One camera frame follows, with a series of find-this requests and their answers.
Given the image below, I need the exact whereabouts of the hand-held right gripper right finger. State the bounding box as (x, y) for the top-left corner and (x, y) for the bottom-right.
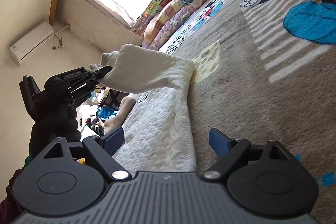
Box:
(202, 128), (298, 182)

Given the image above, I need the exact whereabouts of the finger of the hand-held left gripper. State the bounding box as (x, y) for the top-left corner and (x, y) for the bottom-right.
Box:
(88, 66), (112, 81)
(69, 80), (98, 105)

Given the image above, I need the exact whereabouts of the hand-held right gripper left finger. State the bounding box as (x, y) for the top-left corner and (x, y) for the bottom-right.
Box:
(39, 127), (132, 180)

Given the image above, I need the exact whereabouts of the white quilted garment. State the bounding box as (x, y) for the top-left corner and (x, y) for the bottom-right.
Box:
(89, 44), (197, 173)

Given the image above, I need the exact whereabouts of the person's left hand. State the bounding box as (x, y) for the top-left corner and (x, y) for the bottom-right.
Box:
(29, 102), (81, 159)

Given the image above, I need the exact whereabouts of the blue bag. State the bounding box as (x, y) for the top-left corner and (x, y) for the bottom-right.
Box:
(97, 106), (118, 119)

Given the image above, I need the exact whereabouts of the beige folded garment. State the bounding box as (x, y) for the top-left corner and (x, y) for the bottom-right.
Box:
(105, 97), (137, 135)

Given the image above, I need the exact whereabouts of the white air conditioner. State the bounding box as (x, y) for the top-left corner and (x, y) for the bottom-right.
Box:
(10, 22), (55, 65)

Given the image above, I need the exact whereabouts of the grey cartoon printed blanket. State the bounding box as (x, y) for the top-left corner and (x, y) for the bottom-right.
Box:
(126, 0), (336, 224)

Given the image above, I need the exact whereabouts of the yellow printed pillow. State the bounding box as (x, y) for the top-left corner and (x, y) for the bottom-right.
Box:
(143, 0), (185, 43)

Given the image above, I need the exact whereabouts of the pink floral quilt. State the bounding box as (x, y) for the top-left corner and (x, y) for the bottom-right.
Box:
(142, 0), (234, 50)

